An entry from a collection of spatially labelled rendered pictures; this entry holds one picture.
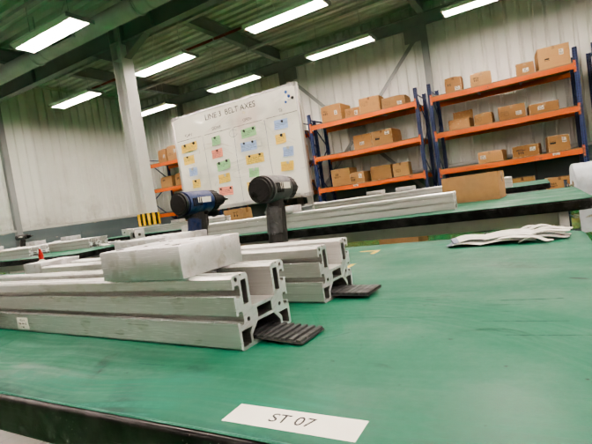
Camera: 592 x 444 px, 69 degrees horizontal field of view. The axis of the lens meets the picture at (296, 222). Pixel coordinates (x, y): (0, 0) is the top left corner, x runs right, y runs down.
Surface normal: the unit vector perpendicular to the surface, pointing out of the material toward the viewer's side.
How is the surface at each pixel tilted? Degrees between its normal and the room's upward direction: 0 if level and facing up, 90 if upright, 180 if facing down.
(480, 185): 89
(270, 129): 90
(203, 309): 90
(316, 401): 0
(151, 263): 90
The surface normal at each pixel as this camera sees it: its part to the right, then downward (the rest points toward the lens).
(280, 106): -0.48, 0.12
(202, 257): 0.83, -0.10
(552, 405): -0.15, -0.99
